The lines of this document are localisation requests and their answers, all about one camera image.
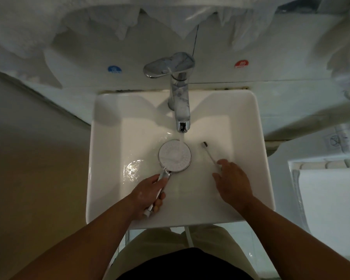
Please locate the black shirt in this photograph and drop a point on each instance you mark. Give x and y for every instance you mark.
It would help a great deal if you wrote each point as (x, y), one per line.
(186, 266)

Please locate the white ceramic sink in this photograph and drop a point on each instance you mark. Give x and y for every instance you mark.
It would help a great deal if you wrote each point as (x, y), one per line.
(245, 137)

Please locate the person's left hand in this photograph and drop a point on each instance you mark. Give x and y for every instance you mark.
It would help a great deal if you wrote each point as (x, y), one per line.
(145, 195)

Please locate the chrome sink faucet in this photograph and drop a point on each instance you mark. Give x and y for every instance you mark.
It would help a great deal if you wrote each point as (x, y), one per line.
(180, 93)

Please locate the person's right hand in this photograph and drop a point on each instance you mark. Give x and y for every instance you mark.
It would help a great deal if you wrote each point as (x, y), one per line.
(234, 186)

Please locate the white toilet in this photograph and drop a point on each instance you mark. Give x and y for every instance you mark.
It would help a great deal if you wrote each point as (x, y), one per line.
(329, 207)

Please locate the chrome shower head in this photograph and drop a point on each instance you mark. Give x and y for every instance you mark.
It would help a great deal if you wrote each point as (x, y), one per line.
(175, 155)

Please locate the person's right forearm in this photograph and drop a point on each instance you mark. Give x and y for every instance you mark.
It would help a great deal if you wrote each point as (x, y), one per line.
(300, 247)

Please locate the person's left forearm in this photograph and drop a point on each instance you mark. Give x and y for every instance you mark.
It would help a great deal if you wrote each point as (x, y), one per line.
(73, 247)

